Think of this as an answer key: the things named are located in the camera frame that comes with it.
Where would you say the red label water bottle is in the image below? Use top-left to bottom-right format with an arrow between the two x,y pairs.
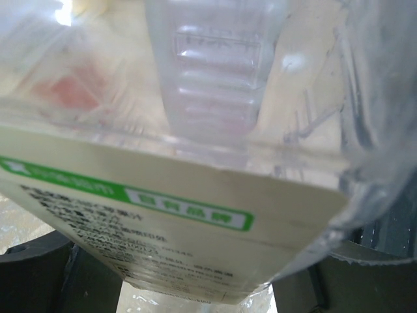
31,63 -> 107,111

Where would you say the wide clear plastic bottle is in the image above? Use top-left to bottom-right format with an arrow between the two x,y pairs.
1,1 -> 416,304

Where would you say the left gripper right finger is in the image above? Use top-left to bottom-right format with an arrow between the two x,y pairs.
272,182 -> 416,312

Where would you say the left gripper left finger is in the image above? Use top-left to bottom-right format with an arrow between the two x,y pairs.
1,231 -> 122,313

